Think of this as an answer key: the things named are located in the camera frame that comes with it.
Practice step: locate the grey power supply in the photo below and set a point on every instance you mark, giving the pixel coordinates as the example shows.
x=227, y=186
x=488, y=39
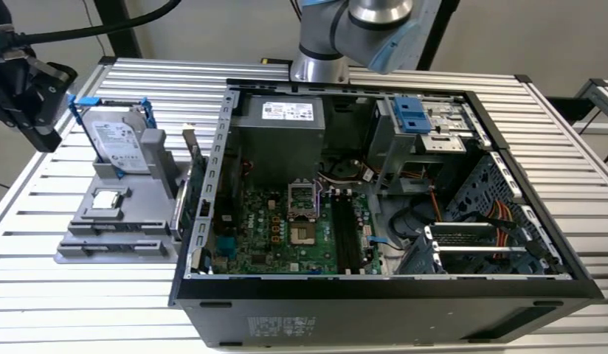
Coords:
x=279, y=147

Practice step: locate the green graphics card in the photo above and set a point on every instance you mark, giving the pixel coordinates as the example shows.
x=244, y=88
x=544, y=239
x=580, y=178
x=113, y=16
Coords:
x=200, y=173

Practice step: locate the black RAM slot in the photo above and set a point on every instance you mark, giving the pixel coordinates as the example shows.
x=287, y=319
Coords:
x=344, y=232
x=339, y=232
x=351, y=232

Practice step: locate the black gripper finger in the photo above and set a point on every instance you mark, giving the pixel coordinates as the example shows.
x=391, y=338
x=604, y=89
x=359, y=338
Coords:
x=45, y=110

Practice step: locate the perforated metal disk bay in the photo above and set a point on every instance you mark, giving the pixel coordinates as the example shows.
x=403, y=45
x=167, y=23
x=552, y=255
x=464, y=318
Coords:
x=462, y=236

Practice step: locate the metal slat side table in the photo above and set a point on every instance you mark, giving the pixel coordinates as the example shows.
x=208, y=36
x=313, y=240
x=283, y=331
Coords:
x=604, y=96

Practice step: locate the blue plastic drive latch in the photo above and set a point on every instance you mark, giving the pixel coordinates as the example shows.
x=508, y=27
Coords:
x=410, y=114

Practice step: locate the black vertical post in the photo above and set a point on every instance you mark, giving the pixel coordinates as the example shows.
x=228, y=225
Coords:
x=119, y=29
x=439, y=37

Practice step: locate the black open PC case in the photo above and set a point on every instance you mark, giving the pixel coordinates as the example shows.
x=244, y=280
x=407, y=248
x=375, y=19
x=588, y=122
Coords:
x=333, y=317

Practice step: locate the silver CPU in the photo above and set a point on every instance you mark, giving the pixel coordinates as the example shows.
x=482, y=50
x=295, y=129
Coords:
x=104, y=200

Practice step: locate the hard disk in blue carrier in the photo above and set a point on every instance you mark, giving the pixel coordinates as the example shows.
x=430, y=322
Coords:
x=115, y=140

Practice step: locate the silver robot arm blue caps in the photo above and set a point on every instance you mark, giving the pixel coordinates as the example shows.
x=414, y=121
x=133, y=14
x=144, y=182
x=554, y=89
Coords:
x=323, y=33

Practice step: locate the grey metal drive cage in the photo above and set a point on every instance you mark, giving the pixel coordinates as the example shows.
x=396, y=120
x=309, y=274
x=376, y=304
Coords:
x=398, y=155

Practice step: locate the green motherboard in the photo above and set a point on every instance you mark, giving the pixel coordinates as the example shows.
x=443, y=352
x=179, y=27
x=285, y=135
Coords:
x=255, y=236

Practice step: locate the grey parts rack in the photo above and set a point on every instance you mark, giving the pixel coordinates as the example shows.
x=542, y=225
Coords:
x=136, y=206

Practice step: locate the CPU socket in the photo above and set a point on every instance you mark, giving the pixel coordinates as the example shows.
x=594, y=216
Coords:
x=304, y=234

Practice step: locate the round black fan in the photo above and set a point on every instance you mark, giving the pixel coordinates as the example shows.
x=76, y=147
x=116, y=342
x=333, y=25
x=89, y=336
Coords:
x=343, y=167

